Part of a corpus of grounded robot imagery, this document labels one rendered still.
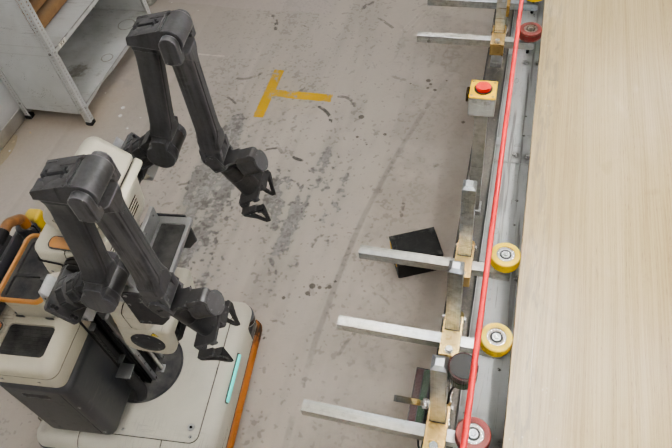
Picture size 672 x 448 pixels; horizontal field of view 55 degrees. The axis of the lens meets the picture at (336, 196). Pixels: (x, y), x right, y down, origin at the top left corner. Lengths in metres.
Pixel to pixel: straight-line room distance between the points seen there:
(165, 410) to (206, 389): 0.15
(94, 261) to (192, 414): 1.10
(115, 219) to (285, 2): 3.31
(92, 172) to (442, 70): 2.79
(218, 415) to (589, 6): 1.99
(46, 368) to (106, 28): 2.76
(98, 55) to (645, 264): 3.26
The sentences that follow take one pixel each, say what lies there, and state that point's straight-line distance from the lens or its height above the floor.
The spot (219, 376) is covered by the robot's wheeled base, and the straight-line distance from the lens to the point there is 2.42.
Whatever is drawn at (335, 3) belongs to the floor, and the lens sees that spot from 4.33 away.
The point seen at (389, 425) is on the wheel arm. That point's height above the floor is 0.86.
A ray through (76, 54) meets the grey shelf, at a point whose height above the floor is 0.14.
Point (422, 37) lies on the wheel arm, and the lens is 2.57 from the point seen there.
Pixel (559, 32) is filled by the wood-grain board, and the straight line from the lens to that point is 2.53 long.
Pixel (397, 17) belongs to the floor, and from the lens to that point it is 4.15.
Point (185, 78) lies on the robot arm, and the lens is 1.53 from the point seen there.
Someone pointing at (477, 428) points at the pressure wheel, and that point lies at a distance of 1.60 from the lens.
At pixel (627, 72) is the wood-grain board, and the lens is 2.40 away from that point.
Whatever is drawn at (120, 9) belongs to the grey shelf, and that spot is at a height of 0.14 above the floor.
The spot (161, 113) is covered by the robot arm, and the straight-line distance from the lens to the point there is 1.64.
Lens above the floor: 2.40
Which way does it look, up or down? 50 degrees down
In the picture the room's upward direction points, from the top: 10 degrees counter-clockwise
